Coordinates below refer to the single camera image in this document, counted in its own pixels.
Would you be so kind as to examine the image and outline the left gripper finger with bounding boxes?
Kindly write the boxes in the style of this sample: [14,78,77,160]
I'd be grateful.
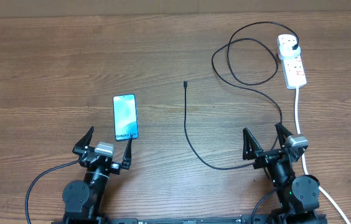
[74,126,94,150]
[121,136,133,170]

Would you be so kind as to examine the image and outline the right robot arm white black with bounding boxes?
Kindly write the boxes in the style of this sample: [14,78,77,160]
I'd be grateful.
[243,123,327,223]

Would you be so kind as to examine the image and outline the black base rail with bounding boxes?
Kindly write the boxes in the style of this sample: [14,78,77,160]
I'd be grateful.
[52,215,328,224]

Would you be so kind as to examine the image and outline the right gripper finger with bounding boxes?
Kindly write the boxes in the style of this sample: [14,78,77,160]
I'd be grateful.
[275,123,293,146]
[243,128,263,160]

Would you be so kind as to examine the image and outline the black USB charging cable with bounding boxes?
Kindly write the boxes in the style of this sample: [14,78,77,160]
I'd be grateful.
[183,21,300,171]

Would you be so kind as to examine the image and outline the Samsung Galaxy smartphone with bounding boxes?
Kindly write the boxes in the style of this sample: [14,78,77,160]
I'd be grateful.
[113,94,139,141]

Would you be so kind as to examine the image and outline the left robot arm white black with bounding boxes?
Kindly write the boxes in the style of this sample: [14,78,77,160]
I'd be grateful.
[62,127,133,223]

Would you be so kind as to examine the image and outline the white power strip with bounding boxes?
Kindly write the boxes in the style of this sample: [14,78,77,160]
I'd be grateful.
[277,34,307,90]

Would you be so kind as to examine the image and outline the white charger plug adapter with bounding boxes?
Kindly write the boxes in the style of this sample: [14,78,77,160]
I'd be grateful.
[278,44,301,60]

